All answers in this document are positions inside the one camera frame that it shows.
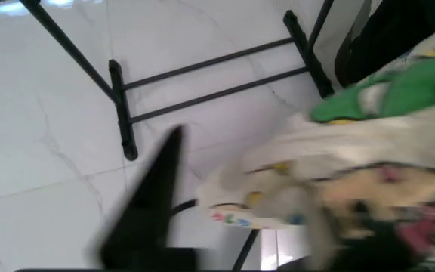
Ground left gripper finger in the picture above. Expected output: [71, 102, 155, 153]
[99, 125, 199, 270]

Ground cream printed garment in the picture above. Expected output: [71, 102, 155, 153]
[196, 17, 435, 272]

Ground black garment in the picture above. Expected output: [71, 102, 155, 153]
[333, 0, 435, 88]

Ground black clothes rack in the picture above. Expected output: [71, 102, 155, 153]
[17, 0, 335, 162]

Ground green garment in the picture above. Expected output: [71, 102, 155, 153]
[310, 54, 435, 124]

